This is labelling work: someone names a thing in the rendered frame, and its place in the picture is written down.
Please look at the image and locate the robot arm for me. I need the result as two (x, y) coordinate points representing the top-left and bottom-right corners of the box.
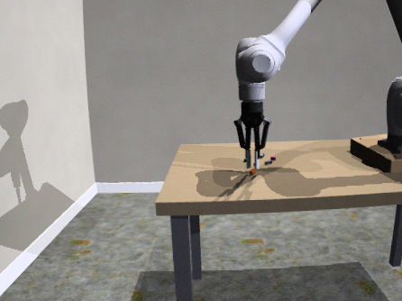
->
(235, 0), (402, 154)

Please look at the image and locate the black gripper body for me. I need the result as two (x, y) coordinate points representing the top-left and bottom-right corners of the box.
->
(240, 101), (265, 128)

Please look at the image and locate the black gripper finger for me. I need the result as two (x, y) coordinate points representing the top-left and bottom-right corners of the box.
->
(252, 118), (271, 169)
(234, 118), (251, 169)

